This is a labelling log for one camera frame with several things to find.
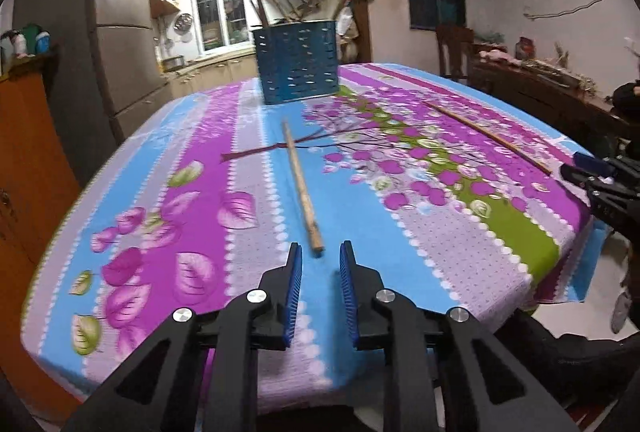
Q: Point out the blue perforated utensil holder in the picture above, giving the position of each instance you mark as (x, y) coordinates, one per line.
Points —
(297, 62)

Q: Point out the kitchen window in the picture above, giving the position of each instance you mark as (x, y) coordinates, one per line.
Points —
(220, 7)

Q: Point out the kitchen wall cabinet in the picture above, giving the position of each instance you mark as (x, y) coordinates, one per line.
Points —
(162, 2)

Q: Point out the orange wooden cabinet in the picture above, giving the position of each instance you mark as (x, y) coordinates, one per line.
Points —
(30, 162)

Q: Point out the hanging beige bag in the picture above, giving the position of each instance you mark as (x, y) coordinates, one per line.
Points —
(347, 22)

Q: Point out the floral striped tablecloth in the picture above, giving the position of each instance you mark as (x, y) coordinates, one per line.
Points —
(240, 162)

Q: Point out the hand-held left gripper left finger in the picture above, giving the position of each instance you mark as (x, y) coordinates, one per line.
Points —
(295, 294)

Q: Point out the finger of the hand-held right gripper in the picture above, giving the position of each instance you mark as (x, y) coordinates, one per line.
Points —
(595, 165)
(582, 179)

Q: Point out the green container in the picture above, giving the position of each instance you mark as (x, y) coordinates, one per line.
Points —
(31, 33)

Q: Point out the white bottle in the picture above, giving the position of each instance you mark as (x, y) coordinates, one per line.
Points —
(20, 43)

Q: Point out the pink cloth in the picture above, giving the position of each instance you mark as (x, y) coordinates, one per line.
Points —
(495, 57)

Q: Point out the wooden chopstick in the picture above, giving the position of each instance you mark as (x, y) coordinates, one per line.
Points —
(302, 192)
(492, 139)

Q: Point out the hanging metal strainer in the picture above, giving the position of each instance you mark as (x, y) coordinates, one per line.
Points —
(183, 22)

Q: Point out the dark wooden side table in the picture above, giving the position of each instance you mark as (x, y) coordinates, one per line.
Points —
(540, 97)

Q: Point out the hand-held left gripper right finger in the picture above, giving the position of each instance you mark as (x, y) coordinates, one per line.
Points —
(348, 294)

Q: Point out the kitchen base cabinets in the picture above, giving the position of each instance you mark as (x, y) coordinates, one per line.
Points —
(210, 73)

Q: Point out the dark wooden chair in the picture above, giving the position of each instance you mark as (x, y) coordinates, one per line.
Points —
(452, 52)

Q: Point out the blue bottle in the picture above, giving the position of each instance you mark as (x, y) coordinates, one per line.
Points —
(43, 43)

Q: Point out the grey refrigerator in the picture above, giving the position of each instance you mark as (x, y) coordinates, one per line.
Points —
(120, 62)

